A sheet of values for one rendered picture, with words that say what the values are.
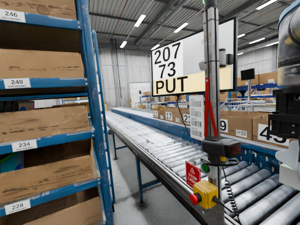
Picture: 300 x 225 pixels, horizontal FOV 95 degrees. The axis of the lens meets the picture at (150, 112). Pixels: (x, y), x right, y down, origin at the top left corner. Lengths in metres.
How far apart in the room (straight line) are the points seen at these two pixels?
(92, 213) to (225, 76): 0.82
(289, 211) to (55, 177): 0.94
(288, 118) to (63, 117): 0.67
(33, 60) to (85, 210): 0.61
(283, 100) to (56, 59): 0.69
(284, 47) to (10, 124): 0.79
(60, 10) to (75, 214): 0.78
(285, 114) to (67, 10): 0.74
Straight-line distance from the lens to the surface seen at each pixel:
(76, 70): 0.62
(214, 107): 0.59
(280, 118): 0.44
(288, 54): 0.43
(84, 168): 0.66
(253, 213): 0.82
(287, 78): 0.43
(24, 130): 0.65
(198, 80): 0.74
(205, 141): 0.56
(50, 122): 0.63
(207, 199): 0.66
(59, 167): 0.66
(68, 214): 0.76
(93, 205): 0.76
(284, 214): 0.87
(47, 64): 0.63
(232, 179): 1.01
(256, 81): 6.26
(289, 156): 0.46
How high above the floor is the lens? 1.26
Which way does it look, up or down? 7 degrees down
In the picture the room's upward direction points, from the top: 4 degrees counter-clockwise
